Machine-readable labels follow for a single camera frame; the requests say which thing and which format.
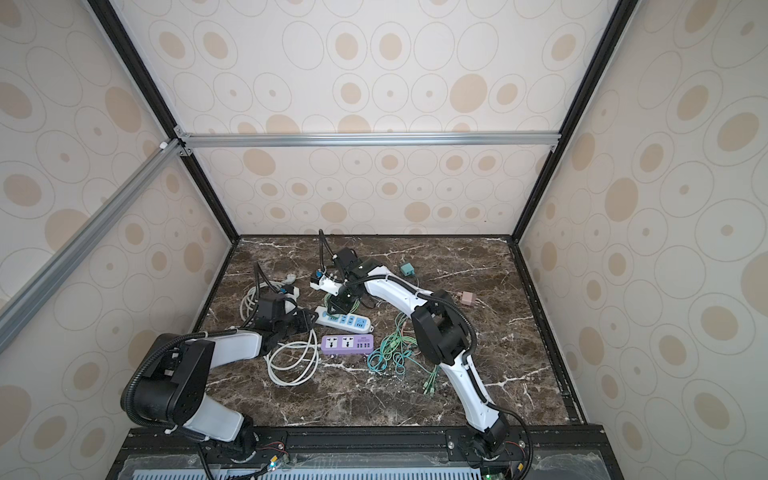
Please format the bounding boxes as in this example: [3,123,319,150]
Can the white blue power strip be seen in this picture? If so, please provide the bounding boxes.
[315,306,374,334]

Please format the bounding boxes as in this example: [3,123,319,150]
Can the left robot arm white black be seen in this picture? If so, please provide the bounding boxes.
[120,264,318,443]

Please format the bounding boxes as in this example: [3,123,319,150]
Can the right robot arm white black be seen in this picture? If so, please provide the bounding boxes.
[311,230,534,479]

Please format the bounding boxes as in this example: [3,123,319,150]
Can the teal charger plug far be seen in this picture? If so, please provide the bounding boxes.
[400,263,415,277]

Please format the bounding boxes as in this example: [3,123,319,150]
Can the pink charger plug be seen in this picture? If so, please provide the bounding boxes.
[459,291,477,306]

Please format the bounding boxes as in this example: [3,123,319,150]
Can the purple power strip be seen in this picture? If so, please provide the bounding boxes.
[320,334,375,356]

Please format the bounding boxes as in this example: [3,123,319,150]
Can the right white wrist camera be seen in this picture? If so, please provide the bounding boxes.
[310,270,343,296]

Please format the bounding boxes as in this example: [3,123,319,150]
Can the white power strip cable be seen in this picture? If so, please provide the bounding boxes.
[239,273,320,388]

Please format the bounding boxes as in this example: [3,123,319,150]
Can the tangled green teal cables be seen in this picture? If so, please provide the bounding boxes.
[365,311,442,395]

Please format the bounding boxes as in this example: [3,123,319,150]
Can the horizontal aluminium rail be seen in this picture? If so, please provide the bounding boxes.
[180,131,561,148]

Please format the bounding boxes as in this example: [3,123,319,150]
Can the diagonal aluminium rail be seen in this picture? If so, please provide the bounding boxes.
[1,139,182,350]

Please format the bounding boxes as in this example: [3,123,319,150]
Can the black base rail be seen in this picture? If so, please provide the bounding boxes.
[107,425,623,479]

